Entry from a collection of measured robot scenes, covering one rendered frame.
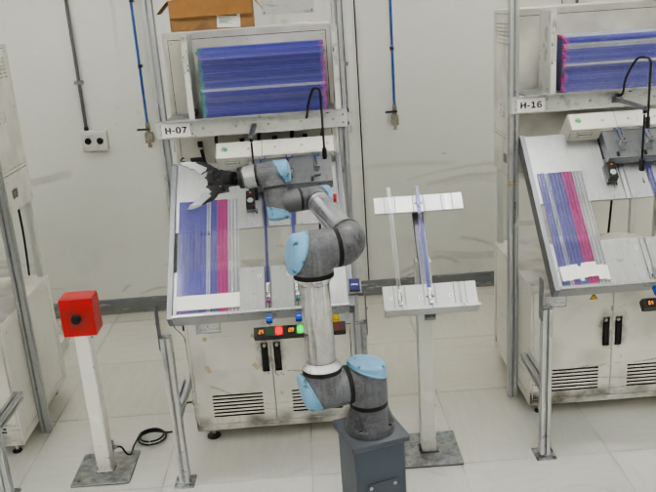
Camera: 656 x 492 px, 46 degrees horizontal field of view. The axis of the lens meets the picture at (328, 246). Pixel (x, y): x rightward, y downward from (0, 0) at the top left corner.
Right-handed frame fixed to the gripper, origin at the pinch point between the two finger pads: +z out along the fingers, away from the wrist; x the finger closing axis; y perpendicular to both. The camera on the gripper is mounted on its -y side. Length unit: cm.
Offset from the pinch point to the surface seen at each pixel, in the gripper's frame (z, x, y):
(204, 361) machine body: 21, -64, 76
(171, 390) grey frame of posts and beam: 28, -71, 47
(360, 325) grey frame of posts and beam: -48, -57, 47
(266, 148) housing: -20, 19, 67
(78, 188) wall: 117, 37, 209
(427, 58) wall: -101, 79, 210
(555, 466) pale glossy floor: -115, -124, 67
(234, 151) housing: -7, 19, 65
